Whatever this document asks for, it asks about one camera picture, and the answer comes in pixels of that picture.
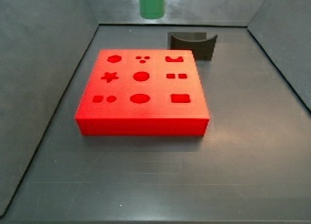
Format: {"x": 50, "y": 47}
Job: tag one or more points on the green round cylinder peg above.
{"x": 153, "y": 9}

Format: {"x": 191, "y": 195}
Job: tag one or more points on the red shape sorter block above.
{"x": 143, "y": 93}

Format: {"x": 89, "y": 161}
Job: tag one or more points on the black curved holder block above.
{"x": 195, "y": 41}

